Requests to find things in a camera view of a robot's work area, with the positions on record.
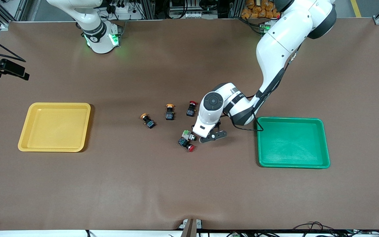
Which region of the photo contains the red mushroom push button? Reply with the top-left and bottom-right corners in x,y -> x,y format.
186,101 -> 198,117
178,138 -> 195,152

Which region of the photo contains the brown table cover mat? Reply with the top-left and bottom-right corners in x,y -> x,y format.
0,18 -> 379,231

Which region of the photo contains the yellow plastic tray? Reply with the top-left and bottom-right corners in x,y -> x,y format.
18,102 -> 91,152

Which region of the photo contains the green plastic tray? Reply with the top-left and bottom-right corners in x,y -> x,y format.
256,117 -> 331,169

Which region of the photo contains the orange bagged goods pile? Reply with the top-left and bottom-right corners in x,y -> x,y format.
241,0 -> 280,19

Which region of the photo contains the white power strip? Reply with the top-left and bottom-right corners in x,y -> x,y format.
111,3 -> 144,20

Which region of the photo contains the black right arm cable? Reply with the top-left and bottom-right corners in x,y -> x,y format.
0,30 -> 25,63

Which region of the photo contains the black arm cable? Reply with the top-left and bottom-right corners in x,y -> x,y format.
223,46 -> 300,132
0,30 -> 25,63

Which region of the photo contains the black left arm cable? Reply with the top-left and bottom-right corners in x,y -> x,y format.
223,46 -> 300,132

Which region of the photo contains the black cable bundle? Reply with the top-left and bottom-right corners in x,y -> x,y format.
291,222 -> 379,237

